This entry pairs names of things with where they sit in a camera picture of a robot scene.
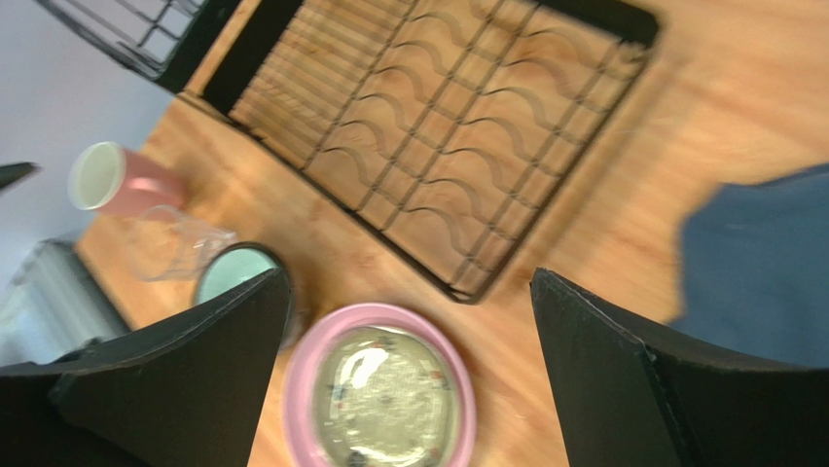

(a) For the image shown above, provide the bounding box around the pink plate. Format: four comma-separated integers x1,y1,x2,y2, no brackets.
282,303,477,466

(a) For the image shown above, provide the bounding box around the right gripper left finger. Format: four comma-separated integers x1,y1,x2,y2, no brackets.
1,269,287,466

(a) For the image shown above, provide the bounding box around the clear glass cup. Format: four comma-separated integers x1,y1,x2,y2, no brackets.
126,205,237,282

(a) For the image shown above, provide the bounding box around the folded blue cloth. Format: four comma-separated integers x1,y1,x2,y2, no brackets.
670,164,828,368

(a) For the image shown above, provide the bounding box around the pink mug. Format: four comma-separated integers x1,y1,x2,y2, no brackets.
67,141,187,217

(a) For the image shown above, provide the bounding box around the light green bowl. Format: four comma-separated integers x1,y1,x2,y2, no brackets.
193,242,282,305

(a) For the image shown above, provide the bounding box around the cream patterned plate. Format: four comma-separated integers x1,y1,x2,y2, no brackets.
310,323,462,467

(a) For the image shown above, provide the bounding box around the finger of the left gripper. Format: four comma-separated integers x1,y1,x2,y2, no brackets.
0,162,39,192

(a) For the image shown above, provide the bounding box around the beige brown bowl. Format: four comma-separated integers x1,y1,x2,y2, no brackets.
193,241,306,351

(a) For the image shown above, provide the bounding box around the clear glass plate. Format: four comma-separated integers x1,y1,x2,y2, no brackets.
313,325,460,467

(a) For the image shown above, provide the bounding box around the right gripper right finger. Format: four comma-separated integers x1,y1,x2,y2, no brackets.
530,269,828,466

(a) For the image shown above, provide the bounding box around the black wire dish rack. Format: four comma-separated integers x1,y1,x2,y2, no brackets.
43,1,661,305

